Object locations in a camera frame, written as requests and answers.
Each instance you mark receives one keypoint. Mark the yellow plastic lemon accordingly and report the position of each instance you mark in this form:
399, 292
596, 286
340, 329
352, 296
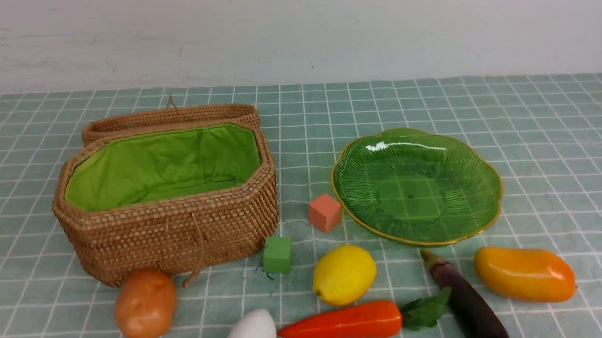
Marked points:
344, 275

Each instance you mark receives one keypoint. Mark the white plastic radish with leaves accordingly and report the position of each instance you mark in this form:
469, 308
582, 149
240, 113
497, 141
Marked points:
255, 324

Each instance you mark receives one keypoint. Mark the orange plastic carrot with leaves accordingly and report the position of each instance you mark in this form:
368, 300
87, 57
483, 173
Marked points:
380, 318

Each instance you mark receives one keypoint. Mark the dark purple plastic eggplant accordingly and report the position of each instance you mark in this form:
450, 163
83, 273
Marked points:
473, 314

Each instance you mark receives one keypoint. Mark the orange yellow plastic mango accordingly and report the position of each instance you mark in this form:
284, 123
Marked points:
528, 275

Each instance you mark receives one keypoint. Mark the green checkered tablecloth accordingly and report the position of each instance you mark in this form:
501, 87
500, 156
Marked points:
543, 134

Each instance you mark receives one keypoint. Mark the salmon pink foam cube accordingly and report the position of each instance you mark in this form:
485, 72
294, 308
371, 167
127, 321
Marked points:
324, 213

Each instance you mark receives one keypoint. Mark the green foam cube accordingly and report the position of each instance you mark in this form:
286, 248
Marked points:
277, 255

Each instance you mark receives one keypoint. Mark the green glass leaf plate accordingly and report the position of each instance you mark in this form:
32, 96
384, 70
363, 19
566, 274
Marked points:
417, 188

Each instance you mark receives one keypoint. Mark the woven wicker basket green lining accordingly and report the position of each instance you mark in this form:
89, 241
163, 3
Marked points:
176, 198

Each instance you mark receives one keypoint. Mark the woven wicker basket lid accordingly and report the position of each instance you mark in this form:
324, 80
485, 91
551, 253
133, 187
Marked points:
241, 112

